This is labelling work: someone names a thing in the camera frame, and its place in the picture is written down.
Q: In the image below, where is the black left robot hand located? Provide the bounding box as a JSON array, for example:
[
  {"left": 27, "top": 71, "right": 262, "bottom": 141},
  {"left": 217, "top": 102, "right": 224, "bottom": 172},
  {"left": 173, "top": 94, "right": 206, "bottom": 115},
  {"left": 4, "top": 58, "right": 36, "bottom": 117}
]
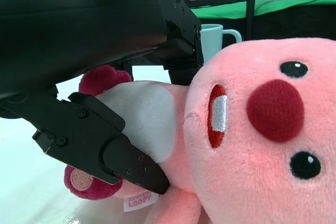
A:
[{"left": 0, "top": 0, "right": 205, "bottom": 196}]

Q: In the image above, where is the green backdrop cloth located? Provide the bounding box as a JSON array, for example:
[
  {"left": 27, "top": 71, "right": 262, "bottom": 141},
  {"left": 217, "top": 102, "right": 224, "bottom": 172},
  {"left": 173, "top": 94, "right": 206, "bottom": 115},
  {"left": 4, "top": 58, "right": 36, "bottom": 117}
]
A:
[{"left": 190, "top": 0, "right": 336, "bottom": 20}]

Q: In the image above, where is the black backdrop cloth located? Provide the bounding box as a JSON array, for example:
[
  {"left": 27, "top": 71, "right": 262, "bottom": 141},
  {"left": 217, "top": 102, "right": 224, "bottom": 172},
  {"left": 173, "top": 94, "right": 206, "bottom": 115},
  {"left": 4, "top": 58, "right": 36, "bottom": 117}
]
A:
[{"left": 131, "top": 0, "right": 336, "bottom": 68}]

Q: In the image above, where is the pink plush pig doll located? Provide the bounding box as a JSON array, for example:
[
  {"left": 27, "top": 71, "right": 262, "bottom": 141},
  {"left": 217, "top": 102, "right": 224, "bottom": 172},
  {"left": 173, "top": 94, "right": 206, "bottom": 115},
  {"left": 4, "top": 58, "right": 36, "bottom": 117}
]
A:
[{"left": 64, "top": 37, "right": 336, "bottom": 224}]

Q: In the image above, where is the black stand pole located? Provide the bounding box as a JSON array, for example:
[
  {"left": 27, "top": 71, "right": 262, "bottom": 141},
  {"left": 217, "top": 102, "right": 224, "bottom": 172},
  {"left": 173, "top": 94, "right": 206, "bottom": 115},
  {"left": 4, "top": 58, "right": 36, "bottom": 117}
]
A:
[{"left": 245, "top": 0, "right": 257, "bottom": 43}]

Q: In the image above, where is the light blue mug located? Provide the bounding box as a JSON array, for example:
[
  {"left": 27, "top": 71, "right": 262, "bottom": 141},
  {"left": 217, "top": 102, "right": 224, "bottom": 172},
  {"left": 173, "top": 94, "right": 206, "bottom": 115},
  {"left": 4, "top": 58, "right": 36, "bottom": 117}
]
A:
[{"left": 199, "top": 24, "right": 242, "bottom": 63}]

